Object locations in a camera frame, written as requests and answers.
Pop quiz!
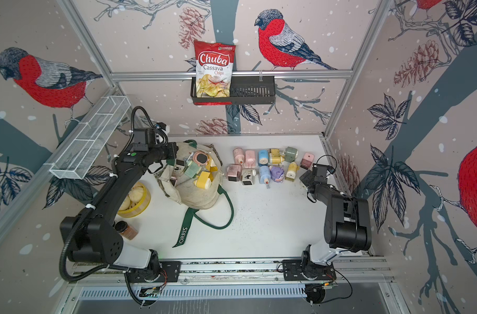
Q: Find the pink square pencil sharpener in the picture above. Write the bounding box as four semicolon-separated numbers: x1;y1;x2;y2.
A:
300;153;314;170

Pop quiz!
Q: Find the green pencil sharpener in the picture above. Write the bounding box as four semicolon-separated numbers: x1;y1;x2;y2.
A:
184;161;202;179
284;147;299;163

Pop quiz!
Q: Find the light blue pencil sharpener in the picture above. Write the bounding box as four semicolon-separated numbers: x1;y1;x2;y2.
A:
259;166;271;189

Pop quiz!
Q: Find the cream green-handled tote bag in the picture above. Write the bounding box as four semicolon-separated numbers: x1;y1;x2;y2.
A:
154;139;235;247

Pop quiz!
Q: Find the cream pencil sharpener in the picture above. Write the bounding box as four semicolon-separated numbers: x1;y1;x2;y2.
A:
241;168;257;186

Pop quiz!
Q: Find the pink black-faced pencil sharpener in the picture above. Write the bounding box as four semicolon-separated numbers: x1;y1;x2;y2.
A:
226;164;242;182

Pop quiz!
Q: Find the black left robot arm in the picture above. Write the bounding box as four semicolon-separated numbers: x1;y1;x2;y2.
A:
59;122;178;282

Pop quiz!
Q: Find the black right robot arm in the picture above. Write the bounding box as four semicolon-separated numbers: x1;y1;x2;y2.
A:
300;164;372;280

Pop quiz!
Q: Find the pink dark-faced pencil sharpener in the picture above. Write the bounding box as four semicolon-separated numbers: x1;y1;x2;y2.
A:
193;150;209;166

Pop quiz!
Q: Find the yellow bowl with buns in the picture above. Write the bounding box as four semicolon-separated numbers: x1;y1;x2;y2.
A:
118;182;151;218

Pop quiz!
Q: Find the brown spice jar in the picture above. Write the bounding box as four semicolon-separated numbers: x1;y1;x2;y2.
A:
114;221;138;240

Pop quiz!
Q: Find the red Chuba cassava chips bag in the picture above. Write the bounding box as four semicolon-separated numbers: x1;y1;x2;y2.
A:
191;41;236;105

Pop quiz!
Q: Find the white wire mesh shelf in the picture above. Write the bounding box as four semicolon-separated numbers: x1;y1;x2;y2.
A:
49;96;131;179

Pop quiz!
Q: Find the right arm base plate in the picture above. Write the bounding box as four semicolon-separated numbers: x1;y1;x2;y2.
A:
281;259;337;281

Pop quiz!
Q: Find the black wire wall basket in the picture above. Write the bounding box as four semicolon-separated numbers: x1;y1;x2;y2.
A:
190;76;276;105

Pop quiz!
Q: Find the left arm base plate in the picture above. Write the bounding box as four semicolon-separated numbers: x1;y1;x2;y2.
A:
126;261;182;284

